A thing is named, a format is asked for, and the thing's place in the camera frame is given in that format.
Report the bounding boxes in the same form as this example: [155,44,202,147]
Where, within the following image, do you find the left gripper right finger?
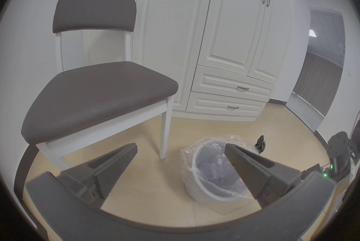
[224,144,302,208]

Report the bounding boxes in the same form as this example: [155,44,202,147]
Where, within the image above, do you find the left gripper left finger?
[58,143,138,208]

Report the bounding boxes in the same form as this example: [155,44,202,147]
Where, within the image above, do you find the white chair grey cushions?
[21,0,179,161]

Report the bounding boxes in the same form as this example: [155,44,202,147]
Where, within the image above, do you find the clear plastic bag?
[180,134,260,215]

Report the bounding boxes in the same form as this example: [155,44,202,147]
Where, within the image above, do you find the white wardrobe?
[90,0,296,122]

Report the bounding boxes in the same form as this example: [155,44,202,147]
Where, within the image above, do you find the grey curtain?
[292,51,344,118]

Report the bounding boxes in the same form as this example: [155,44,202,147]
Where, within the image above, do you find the white trash bin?
[181,141,256,210]

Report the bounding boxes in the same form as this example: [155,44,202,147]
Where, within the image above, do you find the crumpled black plastic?
[254,134,268,154]

